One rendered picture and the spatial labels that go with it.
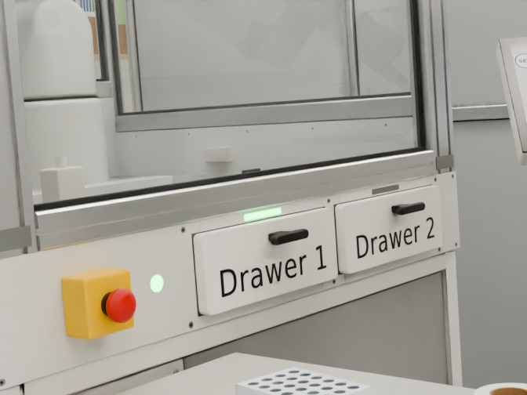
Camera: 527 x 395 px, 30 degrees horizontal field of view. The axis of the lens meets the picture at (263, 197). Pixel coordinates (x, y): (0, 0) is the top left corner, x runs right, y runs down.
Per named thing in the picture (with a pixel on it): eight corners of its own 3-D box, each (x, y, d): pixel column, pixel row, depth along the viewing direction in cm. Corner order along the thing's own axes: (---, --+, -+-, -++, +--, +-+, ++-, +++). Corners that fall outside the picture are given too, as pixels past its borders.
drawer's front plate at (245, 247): (338, 277, 153) (333, 207, 152) (208, 317, 131) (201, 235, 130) (328, 277, 154) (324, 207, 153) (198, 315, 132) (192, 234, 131)
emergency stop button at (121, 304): (141, 319, 115) (138, 285, 114) (114, 327, 112) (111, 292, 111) (124, 317, 117) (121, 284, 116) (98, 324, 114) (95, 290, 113)
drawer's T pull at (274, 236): (310, 237, 142) (309, 228, 141) (276, 245, 136) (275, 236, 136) (290, 237, 144) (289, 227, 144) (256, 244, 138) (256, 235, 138)
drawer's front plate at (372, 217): (443, 246, 176) (439, 185, 175) (347, 274, 155) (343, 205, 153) (434, 245, 177) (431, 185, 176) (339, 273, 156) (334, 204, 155)
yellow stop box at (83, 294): (139, 327, 118) (134, 268, 117) (92, 342, 112) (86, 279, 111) (111, 324, 121) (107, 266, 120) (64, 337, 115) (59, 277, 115)
